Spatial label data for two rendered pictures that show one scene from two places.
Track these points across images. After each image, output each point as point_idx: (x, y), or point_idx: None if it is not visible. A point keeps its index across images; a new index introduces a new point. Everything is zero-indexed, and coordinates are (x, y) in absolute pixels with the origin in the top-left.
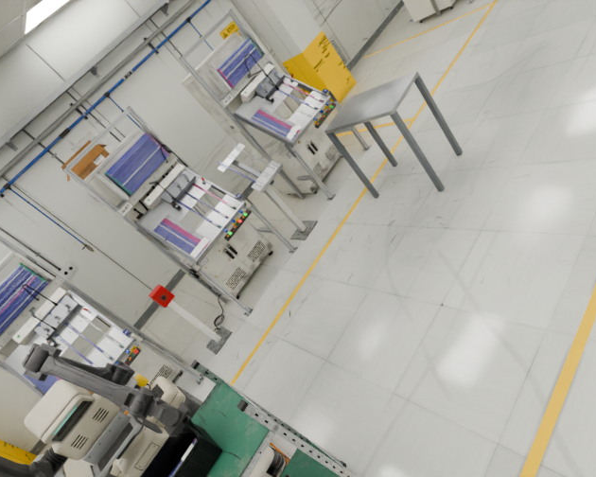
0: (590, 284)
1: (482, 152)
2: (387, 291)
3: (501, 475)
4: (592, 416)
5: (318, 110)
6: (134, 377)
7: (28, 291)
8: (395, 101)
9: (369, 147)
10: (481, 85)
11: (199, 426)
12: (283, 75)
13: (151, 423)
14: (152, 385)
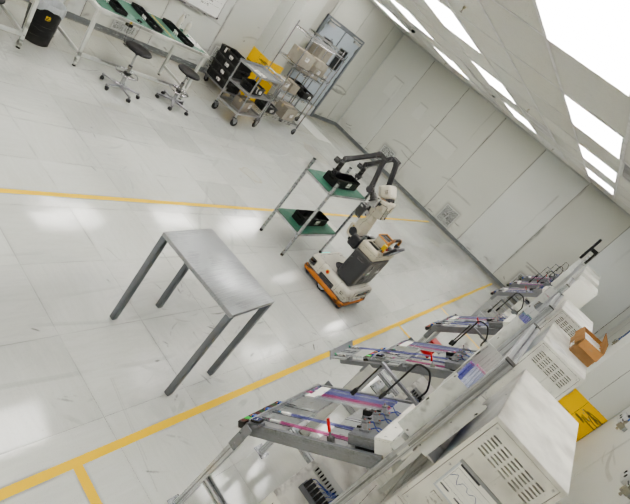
0: (154, 204)
1: (102, 295)
2: None
3: (226, 211)
4: (192, 196)
5: (275, 406)
6: (387, 246)
7: (522, 305)
8: (203, 230)
9: (172, 498)
10: None
11: (333, 185)
12: (350, 431)
13: (360, 214)
14: (378, 251)
